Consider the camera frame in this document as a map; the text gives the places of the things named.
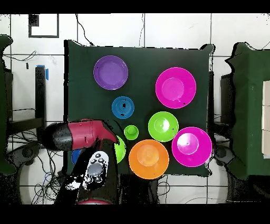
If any pink bowl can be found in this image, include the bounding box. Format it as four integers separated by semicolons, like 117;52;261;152
171;126;213;168
155;67;197;109

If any light blue bowl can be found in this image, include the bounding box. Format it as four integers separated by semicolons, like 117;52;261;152
111;96;135;119

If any green cup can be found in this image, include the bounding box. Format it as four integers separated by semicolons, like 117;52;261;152
123;125;139;141

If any green bowl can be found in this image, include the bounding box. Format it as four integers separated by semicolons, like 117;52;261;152
114;135;127;164
148;111;179;143

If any purple bowl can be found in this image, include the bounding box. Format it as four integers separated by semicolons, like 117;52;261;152
93;55;129;91

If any orange bowl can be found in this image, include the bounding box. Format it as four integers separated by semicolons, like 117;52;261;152
128;139;170;180

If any dark green tablecloth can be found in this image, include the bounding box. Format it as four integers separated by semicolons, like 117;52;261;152
63;39;216;178

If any dark blue bowl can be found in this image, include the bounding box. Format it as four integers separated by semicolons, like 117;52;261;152
71;149;82;165

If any black stand with blue tape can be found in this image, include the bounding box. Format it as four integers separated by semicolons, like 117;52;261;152
7;64;50;146

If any green covered side table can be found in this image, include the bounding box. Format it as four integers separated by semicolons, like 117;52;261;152
0;34;17;176
224;42;270;180

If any beige box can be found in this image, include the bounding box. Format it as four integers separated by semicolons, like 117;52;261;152
261;80;270;159

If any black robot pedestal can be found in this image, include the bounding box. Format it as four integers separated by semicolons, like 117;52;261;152
119;174;161;204

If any black floor cable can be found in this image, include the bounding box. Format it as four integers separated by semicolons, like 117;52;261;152
75;13;94;46

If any tangle of cables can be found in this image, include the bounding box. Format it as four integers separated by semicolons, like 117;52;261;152
31;124;64;204

